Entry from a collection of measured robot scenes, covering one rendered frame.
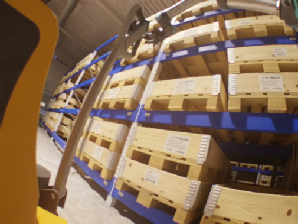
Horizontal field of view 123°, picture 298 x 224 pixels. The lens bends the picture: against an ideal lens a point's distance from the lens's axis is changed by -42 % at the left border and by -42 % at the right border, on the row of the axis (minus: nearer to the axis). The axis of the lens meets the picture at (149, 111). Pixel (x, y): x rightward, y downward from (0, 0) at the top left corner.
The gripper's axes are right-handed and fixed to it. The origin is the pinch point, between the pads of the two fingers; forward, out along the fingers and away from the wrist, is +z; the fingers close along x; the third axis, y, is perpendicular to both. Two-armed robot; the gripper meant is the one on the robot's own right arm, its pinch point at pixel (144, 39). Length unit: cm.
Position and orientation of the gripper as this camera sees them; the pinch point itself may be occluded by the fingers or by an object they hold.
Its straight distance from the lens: 103.8
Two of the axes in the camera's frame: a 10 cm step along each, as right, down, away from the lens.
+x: -8.2, -5.7, 0.4
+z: -4.1, 5.4, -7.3
